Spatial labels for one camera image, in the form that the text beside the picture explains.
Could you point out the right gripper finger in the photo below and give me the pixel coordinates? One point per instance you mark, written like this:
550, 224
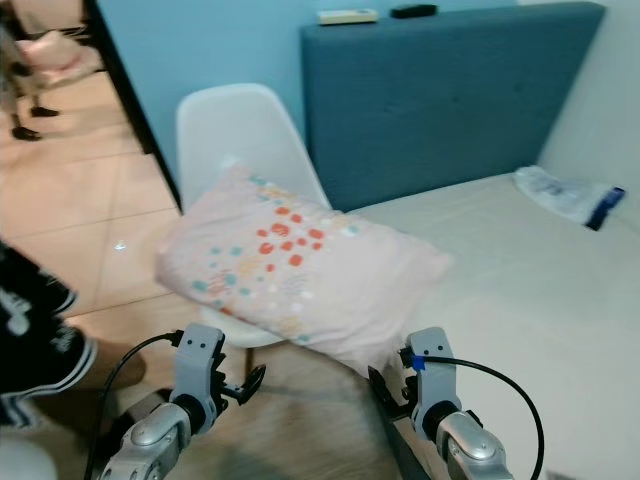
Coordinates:
382, 385
394, 409

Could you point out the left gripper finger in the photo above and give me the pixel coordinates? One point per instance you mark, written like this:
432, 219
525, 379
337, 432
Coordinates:
247, 393
260, 376

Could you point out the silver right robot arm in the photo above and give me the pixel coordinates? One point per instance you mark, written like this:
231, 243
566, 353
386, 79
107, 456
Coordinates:
470, 450

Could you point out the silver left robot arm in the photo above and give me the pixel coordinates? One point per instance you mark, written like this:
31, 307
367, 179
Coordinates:
155, 445

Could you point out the pink floral pillow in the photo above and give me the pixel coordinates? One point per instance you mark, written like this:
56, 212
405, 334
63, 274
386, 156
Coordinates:
305, 268

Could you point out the white plastic chair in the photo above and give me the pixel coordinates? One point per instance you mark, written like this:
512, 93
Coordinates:
245, 130

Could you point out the pale pink pillow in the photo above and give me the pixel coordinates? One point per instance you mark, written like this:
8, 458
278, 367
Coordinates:
65, 55

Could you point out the bed with beige sheet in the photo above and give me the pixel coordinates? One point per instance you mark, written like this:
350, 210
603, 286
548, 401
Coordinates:
540, 310

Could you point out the person in black shorts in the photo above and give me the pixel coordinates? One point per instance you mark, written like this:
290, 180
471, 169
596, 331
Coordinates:
40, 345

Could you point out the clear plastic bag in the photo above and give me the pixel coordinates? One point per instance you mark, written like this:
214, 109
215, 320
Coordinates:
560, 195

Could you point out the blue upholstered headboard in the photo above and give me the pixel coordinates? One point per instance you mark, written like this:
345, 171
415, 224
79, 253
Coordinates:
450, 100

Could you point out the person with dark shoes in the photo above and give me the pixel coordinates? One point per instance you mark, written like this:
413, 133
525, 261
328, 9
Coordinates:
20, 95

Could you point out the cream remote control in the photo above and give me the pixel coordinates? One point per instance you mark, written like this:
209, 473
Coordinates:
348, 16

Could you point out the black remote control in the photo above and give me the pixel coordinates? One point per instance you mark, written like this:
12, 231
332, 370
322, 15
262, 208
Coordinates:
414, 11

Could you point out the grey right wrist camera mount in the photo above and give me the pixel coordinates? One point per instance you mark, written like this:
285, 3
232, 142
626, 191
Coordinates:
435, 375

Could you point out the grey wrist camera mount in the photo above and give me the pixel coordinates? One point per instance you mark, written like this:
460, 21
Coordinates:
198, 360
435, 375

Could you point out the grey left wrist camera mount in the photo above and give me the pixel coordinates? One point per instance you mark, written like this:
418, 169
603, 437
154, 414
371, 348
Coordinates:
198, 360

